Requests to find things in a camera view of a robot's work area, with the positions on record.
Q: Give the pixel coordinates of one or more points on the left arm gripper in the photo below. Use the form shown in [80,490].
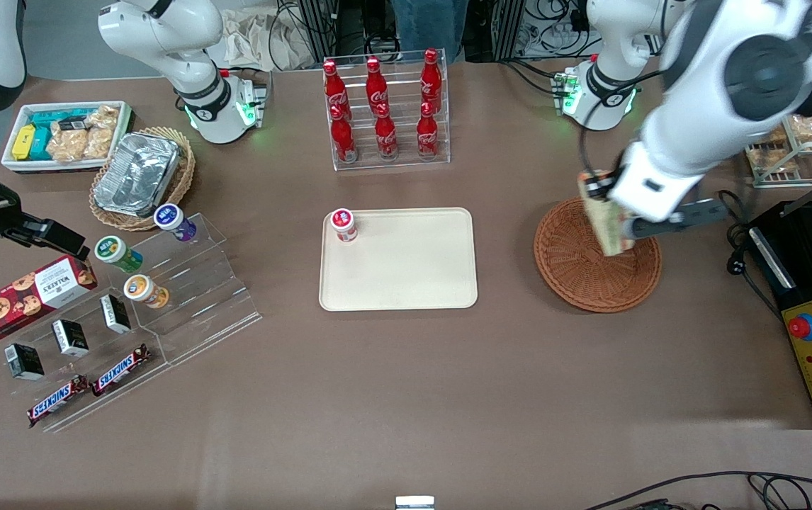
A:
[596,187]

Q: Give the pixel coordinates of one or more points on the plastic sandwich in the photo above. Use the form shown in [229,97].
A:
[611,230]

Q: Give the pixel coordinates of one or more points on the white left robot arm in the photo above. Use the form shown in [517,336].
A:
[703,106]

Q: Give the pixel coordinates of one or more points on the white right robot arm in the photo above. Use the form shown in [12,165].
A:
[165,28]

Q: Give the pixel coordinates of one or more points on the round brown wicker basket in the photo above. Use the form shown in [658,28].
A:
[590,276]

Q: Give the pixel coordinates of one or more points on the light wicker basket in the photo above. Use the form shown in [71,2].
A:
[183,177]

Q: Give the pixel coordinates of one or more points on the beige plastic tray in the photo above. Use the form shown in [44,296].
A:
[397,269]

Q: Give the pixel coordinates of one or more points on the green lid yogurt cup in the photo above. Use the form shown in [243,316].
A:
[115,251]

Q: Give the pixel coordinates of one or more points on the red Walkers cookie box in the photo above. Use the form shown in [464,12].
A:
[27,297]

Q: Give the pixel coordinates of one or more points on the small black box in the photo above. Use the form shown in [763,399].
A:
[115,314]
[70,338]
[24,361]

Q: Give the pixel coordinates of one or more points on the white snack bin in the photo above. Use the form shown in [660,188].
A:
[9,159]

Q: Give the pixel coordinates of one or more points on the short teal snack box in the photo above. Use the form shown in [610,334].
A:
[41,145]

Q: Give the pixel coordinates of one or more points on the orange lid yogurt cup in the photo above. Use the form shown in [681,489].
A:
[144,290]

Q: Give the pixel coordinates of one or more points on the rectangular foil container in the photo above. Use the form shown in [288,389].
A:
[137,173]

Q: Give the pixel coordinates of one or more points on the yellow snack box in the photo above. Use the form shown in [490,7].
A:
[23,142]

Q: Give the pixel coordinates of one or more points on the purple lid yogurt cup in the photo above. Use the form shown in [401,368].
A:
[172,219]

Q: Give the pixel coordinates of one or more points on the dark snack pack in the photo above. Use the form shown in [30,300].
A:
[73,124]

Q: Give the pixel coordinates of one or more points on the long teal snack box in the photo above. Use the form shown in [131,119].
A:
[48,117]

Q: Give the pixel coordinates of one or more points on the small grey connector box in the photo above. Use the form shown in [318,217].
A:
[566,88]
[254,95]

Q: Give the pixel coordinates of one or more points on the Snickers bar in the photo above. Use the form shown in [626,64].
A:
[57,400]
[121,370]

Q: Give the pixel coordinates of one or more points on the clear acrylic stepped stand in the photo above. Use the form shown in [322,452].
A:
[215,283]

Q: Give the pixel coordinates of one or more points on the red cola bottle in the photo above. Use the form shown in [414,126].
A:
[335,88]
[376,85]
[431,78]
[426,131]
[343,138]
[385,134]

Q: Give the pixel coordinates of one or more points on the clear acrylic bottle rack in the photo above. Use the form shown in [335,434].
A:
[406,152]

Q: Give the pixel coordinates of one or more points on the person in blue jeans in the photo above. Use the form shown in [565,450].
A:
[427,25]

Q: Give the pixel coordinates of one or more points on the red lid cup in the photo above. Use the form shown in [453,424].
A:
[344,225]

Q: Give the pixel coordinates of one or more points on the crumpled beige paper bag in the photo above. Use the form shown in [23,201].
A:
[257,39]

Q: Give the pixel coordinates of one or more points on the small white block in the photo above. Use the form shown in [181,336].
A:
[414,503]

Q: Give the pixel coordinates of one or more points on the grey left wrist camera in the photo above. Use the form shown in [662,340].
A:
[693,212]

